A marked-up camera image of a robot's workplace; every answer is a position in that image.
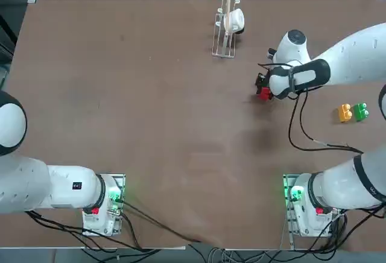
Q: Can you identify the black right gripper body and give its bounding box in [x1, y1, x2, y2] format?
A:
[256, 70, 271, 86]

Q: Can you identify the red wooden cube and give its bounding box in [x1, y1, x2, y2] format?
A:
[256, 86, 274, 101]

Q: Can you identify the white cup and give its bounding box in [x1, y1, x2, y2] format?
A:
[224, 8, 245, 34]

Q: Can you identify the yellow toy building block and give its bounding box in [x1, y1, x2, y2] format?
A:
[336, 103, 353, 124]

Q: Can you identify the green toy building block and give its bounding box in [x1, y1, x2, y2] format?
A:
[352, 102, 370, 122]

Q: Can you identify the white wire cup rack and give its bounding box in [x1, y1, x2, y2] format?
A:
[211, 0, 242, 59]

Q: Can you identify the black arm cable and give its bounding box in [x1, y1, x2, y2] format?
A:
[288, 93, 364, 154]
[300, 92, 362, 152]

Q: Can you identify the black power cable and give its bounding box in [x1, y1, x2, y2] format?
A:
[328, 202, 386, 253]
[25, 210, 157, 253]
[120, 200, 202, 243]
[186, 243, 332, 263]

